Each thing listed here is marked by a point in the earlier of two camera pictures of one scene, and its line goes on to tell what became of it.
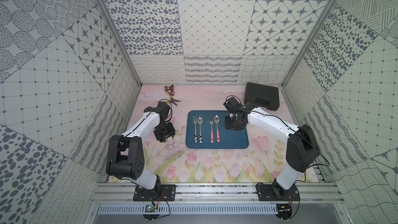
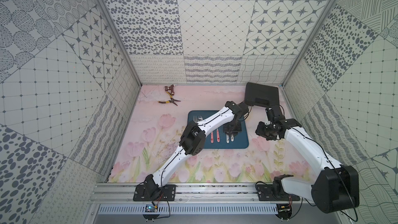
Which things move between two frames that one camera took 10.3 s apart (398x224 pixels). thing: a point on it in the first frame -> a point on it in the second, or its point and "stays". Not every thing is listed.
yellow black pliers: x=172 y=100 stays
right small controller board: x=284 y=211 stays
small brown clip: x=171 y=87 stays
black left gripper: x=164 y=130 -> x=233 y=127
